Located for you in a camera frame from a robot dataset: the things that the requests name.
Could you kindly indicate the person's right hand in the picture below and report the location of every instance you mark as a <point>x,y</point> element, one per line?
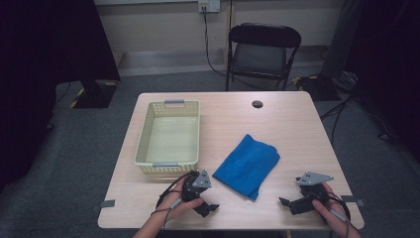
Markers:
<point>330,211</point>

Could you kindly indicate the white wall outlet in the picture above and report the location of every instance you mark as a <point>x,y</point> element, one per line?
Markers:
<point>209,5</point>

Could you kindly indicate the grey tape piece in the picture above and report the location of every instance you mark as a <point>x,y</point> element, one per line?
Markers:
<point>107,203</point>
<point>353,200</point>

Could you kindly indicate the black stand base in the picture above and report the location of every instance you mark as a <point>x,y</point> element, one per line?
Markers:
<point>95,94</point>

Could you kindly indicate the pale yellow plastic basket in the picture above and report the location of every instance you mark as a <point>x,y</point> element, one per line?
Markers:
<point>170,140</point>

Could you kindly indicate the grey curtain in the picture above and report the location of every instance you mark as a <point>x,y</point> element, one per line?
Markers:
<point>340,36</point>

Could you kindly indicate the black folding chair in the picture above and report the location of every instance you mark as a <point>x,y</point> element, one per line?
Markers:
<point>261,54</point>

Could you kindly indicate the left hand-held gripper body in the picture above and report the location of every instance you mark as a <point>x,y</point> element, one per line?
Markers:
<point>197,185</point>

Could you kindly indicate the blue cloth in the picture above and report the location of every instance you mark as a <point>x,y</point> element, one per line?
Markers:
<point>247,165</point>

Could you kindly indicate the black floor box yellow tape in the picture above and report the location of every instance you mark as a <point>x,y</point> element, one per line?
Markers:
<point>317,87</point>

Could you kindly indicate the person's left hand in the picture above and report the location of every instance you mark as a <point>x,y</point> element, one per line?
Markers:
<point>178,206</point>

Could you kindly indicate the black curtain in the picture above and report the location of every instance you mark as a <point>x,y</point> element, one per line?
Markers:
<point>389,66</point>
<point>43,66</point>

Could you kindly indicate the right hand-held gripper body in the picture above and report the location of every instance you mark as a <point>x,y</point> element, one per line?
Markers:
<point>310,193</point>

